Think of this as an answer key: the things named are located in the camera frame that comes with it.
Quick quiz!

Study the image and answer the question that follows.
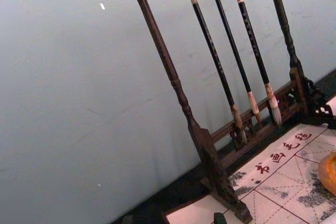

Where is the small dark block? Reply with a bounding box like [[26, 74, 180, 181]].
[[213, 211, 227, 224]]

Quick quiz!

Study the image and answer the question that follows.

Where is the orange round object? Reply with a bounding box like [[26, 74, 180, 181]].
[[317, 151, 336, 191]]

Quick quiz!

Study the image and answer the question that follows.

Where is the black brush with brown tip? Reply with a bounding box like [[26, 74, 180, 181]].
[[206, 0, 264, 128]]

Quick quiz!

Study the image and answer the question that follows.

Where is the white sheet with dark border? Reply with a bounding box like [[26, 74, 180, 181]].
[[161, 194, 237, 224]]

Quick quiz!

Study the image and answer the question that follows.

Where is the black brush with white tip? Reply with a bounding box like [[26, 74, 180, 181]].
[[227, 0, 283, 127]]

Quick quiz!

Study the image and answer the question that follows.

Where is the dark wooden brush rack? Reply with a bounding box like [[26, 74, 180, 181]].
[[88, 0, 336, 224]]

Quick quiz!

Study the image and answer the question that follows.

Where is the black brush with grey tip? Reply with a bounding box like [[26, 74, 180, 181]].
[[184, 0, 248, 145]]

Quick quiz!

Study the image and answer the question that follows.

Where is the white felt mat with grid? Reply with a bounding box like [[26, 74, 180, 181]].
[[227, 122, 336, 224]]

